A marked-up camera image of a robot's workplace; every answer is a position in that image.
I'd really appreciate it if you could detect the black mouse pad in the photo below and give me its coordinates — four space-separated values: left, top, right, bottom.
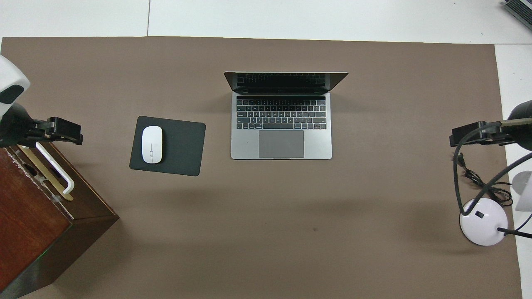
129 116 207 177

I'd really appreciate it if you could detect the grey aluminium laptop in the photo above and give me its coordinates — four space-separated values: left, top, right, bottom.
224 71 349 160

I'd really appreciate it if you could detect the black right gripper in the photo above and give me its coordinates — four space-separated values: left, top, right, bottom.
451 100 532 151

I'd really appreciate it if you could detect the brown table mat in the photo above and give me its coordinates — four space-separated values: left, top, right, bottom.
0 37 523 299

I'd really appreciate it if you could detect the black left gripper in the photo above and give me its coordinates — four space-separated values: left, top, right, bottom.
0 103 83 148

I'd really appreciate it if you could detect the grey ribbed device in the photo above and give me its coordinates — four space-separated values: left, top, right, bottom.
501 0 532 30

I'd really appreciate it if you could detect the brass handle plate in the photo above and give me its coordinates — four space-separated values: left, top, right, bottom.
16 145 74 201

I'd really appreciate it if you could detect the dark brown wooden box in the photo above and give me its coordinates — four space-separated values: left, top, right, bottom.
0 139 120 299

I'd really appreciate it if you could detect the black lamp power cable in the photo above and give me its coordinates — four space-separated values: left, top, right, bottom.
452 152 532 233

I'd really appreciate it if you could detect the white desk lamp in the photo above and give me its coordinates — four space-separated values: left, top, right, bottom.
460 170 532 246

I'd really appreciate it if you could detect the white box handle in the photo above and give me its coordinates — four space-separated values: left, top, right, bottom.
19 142 75 195

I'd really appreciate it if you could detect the white computer mouse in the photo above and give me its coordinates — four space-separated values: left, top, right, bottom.
141 126 163 164

